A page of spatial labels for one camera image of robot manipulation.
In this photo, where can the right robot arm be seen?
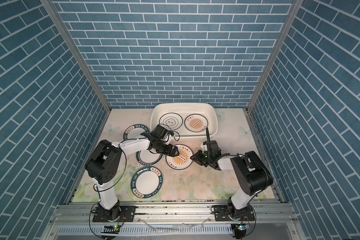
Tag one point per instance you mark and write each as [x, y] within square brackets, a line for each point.
[252, 175]

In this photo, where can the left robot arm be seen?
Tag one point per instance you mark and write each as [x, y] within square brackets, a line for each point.
[103, 164]

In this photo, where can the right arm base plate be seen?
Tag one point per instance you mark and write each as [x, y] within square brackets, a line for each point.
[224, 213]

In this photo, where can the small green rim plate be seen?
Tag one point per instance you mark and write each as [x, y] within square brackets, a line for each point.
[135, 132]

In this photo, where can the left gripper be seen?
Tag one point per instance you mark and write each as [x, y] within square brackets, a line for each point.
[168, 151]

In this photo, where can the green red rim plate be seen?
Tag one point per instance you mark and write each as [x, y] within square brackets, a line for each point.
[147, 158]

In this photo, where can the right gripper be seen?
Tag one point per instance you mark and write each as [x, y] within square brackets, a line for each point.
[198, 157]

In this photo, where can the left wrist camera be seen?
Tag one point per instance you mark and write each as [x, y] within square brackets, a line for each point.
[163, 134]

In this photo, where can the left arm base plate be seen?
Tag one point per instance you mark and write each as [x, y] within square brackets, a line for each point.
[116, 214]

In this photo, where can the orange sunburst plate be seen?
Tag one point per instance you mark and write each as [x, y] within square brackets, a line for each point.
[183, 160]
[196, 123]

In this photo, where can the aluminium rail frame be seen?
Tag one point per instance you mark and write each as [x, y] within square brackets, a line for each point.
[273, 220]

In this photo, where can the white slotted cable duct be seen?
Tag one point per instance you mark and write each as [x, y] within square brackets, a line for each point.
[145, 230]

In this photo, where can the lower left green plate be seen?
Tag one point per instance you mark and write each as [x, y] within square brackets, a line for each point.
[146, 182]

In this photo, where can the white plastic bin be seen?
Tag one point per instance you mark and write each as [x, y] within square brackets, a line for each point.
[172, 116]

